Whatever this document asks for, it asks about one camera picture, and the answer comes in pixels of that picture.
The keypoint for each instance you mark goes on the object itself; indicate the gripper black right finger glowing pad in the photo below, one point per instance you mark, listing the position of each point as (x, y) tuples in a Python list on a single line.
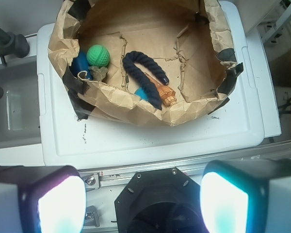
[(246, 196)]

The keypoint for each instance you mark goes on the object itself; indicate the black octagonal mount plate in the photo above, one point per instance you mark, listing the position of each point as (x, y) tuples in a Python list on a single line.
[(169, 204)]

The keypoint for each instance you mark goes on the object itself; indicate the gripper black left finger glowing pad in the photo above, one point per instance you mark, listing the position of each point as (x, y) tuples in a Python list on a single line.
[(41, 199)]

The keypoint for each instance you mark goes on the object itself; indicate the silver corner bracket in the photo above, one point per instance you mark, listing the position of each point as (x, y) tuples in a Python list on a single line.
[(91, 217)]

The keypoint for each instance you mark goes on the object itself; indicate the white plastic bin lid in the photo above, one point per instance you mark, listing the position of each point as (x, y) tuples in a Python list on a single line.
[(250, 116)]

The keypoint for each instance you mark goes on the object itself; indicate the small light blue object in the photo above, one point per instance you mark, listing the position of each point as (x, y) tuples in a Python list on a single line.
[(141, 93)]

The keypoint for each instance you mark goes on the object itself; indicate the clear plastic side bin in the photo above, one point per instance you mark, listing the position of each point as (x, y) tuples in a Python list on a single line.
[(20, 138)]

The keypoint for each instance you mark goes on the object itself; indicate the grey clamp knob stand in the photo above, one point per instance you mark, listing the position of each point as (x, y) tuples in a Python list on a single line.
[(15, 44)]

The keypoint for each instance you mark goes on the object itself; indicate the brown paper bag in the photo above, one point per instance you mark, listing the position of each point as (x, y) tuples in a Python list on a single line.
[(184, 44)]

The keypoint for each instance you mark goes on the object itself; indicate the blue plastic cylinder toy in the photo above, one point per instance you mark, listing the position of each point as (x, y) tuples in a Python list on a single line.
[(80, 64)]

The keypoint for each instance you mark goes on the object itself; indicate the green dimpled ball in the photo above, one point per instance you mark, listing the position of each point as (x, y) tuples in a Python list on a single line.
[(98, 56)]

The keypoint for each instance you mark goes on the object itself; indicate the aluminium extrusion rail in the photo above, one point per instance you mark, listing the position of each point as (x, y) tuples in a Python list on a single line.
[(96, 178)]

